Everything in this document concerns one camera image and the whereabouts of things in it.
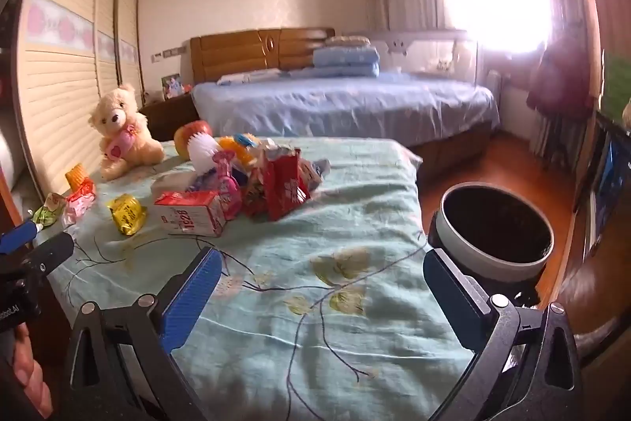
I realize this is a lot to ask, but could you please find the dark red hanging coat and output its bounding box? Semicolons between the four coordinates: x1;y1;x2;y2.
526;31;595;123

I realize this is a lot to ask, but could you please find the beige patterned pillow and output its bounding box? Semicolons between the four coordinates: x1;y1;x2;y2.
324;35;372;48

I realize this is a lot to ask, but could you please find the white rimmed black bin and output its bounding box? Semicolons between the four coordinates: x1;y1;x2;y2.
428;181;565;298

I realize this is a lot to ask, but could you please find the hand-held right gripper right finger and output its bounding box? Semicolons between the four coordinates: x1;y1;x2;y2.
423;247;583;421

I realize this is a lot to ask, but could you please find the wall switch panel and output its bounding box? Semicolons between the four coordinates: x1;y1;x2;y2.
150;47;187;63

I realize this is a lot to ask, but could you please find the orange snack packet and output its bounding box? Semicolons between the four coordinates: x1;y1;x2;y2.
65;163;90;192

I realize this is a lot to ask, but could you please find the blue printed pillow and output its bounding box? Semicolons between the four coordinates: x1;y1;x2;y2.
217;70;291;86

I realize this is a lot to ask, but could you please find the bed with blue sheet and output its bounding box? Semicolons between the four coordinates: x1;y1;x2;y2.
191;71;501;175

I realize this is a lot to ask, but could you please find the green floral blanket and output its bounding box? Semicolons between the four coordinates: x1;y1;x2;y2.
30;136;476;421

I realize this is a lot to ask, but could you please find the pink candy bag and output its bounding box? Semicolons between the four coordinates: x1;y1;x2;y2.
62;180;97;225

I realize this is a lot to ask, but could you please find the red and white carton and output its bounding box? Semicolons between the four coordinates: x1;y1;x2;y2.
154;190;228;238

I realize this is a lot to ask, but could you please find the wooden headboard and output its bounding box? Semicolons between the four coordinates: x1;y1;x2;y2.
190;26;336;84

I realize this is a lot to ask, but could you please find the white radiator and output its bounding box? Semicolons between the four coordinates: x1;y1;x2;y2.
485;70;504;103

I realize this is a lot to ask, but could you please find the dark red snack wrapper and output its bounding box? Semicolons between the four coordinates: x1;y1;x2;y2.
239;169;269;217

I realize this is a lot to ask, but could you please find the photo frame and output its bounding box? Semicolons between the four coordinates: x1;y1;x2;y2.
161;73;184;100

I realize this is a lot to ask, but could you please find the yellow foil wrapper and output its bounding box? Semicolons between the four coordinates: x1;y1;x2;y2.
107;194;149;237

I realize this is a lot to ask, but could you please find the white foam fruit net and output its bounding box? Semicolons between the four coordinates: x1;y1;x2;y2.
187;134;222;172

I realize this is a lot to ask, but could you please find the green candy wrapper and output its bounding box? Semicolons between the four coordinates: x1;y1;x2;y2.
32;193;67;229

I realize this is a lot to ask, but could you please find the folded blue quilt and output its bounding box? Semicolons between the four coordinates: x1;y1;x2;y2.
312;45;381;79

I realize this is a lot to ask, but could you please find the cream sliding door wardrobe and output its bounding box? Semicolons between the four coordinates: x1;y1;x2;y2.
0;0;144;205

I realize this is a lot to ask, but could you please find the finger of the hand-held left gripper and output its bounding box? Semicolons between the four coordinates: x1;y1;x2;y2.
0;221;44;256
0;232;76;284

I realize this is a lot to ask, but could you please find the person's left hand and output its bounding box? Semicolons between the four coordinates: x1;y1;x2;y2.
12;322;55;419

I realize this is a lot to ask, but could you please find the orange foam fruit net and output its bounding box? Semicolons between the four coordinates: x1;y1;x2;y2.
217;136;247;166

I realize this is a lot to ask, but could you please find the black framed television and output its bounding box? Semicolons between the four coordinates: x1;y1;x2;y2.
586;115;631;254

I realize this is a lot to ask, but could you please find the blue and white torn packet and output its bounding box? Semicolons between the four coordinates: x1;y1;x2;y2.
296;157;332;192

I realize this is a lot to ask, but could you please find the cream teddy bear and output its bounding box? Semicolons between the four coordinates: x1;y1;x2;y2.
88;83;166;181

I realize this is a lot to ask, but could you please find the white bed guard rail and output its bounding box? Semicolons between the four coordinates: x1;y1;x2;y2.
355;29;479;84

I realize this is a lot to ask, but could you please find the red apple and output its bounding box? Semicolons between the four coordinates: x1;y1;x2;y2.
174;120;214;160

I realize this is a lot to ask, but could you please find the pink printed packet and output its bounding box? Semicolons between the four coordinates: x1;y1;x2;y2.
209;152;243;222

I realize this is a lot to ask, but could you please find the dark wooden nightstand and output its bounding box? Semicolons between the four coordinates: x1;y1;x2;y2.
139;93;200;142

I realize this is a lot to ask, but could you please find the red snack bag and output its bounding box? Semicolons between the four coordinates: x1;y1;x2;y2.
261;147;311;222

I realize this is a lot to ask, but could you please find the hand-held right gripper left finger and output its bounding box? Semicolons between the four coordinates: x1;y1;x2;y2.
60;247;225;421

